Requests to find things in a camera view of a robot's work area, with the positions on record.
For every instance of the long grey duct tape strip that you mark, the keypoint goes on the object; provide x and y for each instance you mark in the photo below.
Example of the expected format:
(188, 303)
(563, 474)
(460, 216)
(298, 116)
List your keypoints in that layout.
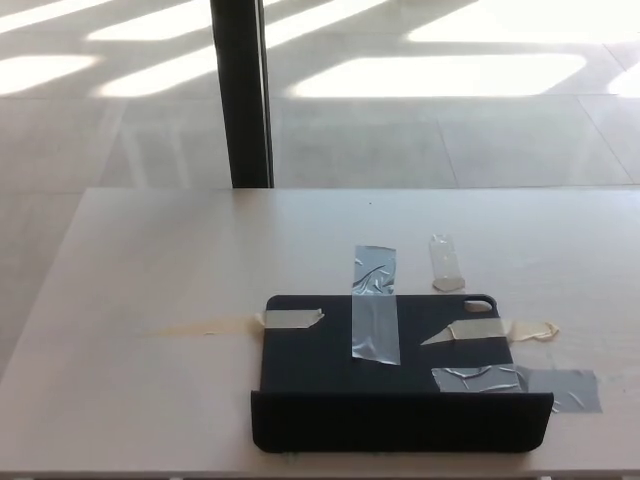
(375, 305)

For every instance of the wide grey duct tape strip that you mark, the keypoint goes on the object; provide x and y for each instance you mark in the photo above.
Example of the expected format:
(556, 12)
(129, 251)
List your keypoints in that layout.
(550, 385)

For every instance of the long beige masking tape strip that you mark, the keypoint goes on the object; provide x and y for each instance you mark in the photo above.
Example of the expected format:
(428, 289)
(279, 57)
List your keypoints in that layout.
(290, 318)

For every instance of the short beige masking tape strip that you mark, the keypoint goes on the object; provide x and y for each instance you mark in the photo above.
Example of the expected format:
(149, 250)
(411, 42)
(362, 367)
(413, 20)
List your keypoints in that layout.
(480, 330)

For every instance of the black window frame post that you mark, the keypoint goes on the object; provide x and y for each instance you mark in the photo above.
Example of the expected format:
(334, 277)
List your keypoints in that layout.
(242, 95)

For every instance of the clear plastic tube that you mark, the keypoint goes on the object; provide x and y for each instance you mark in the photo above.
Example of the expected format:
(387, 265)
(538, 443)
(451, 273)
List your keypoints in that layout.
(444, 265)

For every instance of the dark tablet cover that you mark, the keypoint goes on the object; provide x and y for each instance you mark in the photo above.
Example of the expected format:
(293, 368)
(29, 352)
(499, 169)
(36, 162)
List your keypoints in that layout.
(320, 380)

